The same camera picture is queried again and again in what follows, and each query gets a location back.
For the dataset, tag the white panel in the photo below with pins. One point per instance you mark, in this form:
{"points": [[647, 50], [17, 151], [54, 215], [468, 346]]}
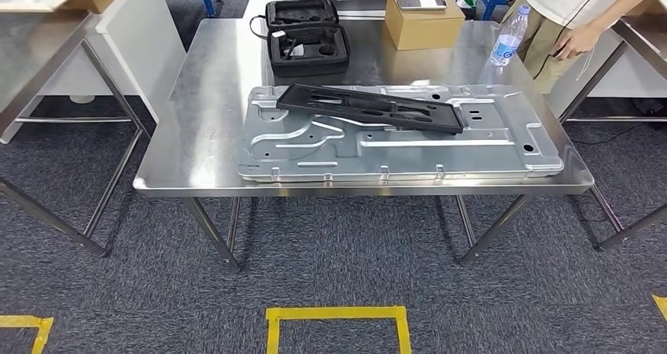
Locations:
{"points": [[625, 80], [146, 44]]}

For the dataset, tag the black foam case lid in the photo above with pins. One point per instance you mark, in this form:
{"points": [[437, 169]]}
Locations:
{"points": [[302, 13]]}

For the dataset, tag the stainless steel workbench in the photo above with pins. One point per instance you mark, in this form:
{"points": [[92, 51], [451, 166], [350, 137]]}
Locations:
{"points": [[641, 33], [208, 106], [31, 49]]}

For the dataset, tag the yellow floor tape outline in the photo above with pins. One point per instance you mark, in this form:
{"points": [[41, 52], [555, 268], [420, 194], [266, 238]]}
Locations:
{"points": [[662, 307], [333, 312], [41, 331]]}

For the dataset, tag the white round foot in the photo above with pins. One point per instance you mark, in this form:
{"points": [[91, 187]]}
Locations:
{"points": [[82, 99]]}

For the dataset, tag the person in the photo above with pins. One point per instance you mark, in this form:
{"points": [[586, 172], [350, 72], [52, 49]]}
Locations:
{"points": [[557, 2]]}

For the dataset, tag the black plastic panel part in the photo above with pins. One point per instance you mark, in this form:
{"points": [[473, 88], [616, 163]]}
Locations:
{"points": [[365, 106]]}

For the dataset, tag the silver smartphone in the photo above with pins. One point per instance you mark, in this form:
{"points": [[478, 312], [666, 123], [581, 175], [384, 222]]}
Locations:
{"points": [[422, 2]]}

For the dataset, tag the clear water bottle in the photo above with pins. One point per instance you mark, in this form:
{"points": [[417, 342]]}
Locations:
{"points": [[508, 41]]}

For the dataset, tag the dark shoe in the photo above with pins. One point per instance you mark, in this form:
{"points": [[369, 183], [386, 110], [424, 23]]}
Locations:
{"points": [[651, 109]]}

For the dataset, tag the stamped silver metal plate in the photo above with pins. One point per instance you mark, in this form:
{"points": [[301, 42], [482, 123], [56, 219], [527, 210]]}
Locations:
{"points": [[417, 159]]}

